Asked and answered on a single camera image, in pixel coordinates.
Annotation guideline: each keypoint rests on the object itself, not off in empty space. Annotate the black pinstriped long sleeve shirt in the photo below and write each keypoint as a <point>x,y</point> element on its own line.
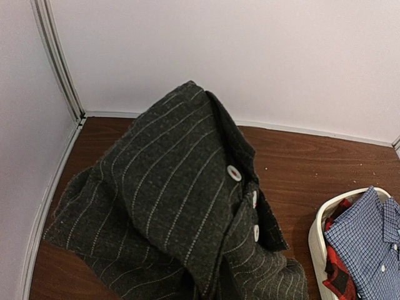
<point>174,210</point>

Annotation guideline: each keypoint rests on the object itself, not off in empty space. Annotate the white plastic bin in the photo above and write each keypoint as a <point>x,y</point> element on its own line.
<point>316,237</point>

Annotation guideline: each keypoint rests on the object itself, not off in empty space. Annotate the blue checked long sleeve shirt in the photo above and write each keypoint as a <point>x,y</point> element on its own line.
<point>366,239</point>

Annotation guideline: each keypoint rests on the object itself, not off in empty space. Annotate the red black plaid shirt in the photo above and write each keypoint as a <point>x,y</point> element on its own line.
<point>338,279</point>

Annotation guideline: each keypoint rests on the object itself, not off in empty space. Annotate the left aluminium frame post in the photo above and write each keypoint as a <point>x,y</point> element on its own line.
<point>46,25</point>

